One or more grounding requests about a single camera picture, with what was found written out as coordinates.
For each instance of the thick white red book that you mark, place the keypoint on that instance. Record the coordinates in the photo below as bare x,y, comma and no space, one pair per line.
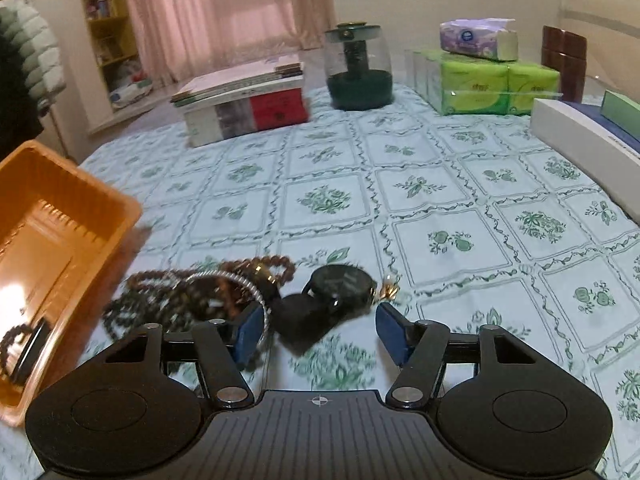
270,105

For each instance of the green tissue pack bundle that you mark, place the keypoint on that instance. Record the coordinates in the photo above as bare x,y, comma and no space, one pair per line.
455,84

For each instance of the small gold earring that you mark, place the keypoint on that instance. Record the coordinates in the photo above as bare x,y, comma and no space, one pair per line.
389,288

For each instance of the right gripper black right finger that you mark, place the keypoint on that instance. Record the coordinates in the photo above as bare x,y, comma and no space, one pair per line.
496,402

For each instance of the green floral tablecloth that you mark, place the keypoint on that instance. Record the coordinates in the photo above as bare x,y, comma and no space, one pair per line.
482,222

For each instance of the black puffer jacket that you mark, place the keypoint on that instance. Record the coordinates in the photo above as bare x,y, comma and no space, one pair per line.
19,120

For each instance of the green glass humidifier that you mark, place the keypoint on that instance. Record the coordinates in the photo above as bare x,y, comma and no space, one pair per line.
358,68

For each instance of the long white box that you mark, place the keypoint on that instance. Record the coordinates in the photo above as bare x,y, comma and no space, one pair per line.
600,153

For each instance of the black wrist watch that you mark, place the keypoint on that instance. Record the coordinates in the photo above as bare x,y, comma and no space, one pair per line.
333,292

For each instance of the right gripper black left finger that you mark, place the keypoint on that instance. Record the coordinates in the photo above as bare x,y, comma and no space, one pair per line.
143,401

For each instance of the long green box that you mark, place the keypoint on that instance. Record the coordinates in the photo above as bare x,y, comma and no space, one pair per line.
623,111

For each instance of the plastic bag on sill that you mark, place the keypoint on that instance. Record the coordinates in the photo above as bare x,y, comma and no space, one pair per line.
130,84

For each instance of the wooden bookshelf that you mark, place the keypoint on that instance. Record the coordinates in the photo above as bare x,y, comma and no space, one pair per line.
112,37

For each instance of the pink curtain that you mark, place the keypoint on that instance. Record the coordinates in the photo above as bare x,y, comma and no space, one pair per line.
180,39

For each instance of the purple tissue pack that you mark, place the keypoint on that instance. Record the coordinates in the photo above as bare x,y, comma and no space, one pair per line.
489,38

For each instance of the orange plastic tray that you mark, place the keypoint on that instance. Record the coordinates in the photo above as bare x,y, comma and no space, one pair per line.
62,231

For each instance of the pink cover book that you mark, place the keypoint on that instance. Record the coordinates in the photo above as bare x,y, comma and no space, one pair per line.
238,77

